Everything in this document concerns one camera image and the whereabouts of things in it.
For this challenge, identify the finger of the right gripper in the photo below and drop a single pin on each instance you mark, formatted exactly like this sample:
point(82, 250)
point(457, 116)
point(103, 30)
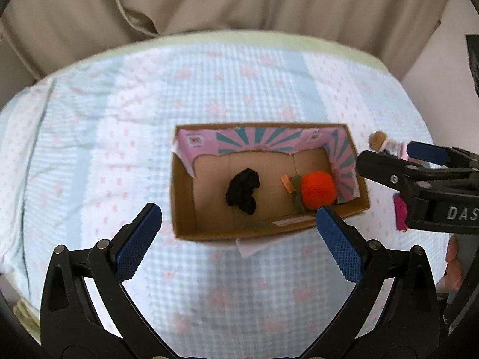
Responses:
point(397, 174)
point(445, 157)

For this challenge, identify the beige curtain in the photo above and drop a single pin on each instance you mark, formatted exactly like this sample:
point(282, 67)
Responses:
point(50, 34)

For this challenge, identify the person's right hand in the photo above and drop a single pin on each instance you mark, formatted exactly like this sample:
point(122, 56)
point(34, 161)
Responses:
point(459, 256)

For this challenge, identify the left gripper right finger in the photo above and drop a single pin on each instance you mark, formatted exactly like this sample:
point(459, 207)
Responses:
point(392, 312)

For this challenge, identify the orange knitted ball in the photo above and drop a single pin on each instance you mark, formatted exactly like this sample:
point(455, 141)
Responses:
point(313, 191)

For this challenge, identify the light pink soft pad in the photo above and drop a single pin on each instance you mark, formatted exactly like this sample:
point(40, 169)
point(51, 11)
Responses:
point(402, 150)

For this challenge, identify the cardboard box pink lining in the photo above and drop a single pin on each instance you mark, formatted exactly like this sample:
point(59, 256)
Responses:
point(207, 156)

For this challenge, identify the black scrunchie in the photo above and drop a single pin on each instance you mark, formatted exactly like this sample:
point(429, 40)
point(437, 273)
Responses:
point(240, 191)

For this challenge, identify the magenta pouch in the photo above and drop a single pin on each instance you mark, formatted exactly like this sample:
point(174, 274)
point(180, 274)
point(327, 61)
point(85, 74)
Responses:
point(400, 213)

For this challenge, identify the brown plush toy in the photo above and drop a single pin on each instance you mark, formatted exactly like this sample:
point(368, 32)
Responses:
point(380, 142)

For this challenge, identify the green mattress sheet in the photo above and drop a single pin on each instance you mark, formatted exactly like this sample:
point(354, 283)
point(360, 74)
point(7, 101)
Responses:
point(263, 39)

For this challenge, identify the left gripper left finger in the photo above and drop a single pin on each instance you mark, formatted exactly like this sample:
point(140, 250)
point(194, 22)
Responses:
point(86, 312)

